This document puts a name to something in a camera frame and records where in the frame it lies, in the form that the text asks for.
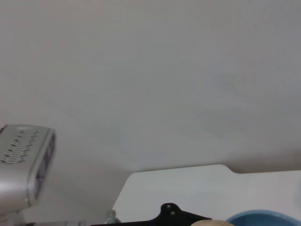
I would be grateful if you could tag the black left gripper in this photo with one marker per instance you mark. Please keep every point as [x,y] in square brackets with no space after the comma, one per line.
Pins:
[169,216]

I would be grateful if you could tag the beige egg yolk pastry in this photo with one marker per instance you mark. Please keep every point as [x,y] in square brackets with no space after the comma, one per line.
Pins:
[209,223]

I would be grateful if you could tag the blue plastic bowl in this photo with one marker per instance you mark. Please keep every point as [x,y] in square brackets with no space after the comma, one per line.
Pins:
[263,219]

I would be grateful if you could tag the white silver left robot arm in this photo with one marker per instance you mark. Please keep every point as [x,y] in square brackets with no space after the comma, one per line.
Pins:
[58,223]

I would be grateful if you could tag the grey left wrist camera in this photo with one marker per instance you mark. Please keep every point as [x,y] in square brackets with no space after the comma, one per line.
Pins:
[21,164]

